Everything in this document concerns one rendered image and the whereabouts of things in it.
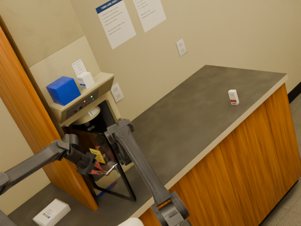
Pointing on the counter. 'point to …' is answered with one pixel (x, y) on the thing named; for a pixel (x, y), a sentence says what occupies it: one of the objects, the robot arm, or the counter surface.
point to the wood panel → (36, 123)
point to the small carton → (85, 80)
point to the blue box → (63, 90)
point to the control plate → (82, 104)
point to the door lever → (105, 171)
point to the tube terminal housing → (79, 52)
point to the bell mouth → (87, 116)
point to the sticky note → (97, 155)
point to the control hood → (99, 81)
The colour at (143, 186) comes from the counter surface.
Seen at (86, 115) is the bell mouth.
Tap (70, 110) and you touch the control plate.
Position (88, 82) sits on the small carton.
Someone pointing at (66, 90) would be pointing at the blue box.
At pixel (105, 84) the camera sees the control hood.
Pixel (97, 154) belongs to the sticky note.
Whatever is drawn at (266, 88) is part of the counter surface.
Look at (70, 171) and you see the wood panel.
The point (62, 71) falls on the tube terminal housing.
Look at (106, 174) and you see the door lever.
